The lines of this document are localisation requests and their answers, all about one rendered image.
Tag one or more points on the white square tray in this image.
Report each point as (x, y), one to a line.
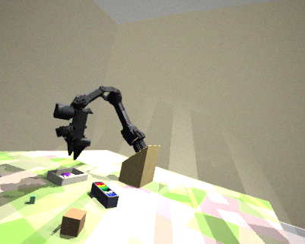
(76, 176)

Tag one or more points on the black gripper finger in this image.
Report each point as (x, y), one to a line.
(70, 147)
(77, 149)

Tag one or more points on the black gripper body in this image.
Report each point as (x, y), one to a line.
(78, 136)

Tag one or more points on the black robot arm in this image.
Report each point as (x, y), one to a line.
(78, 113)

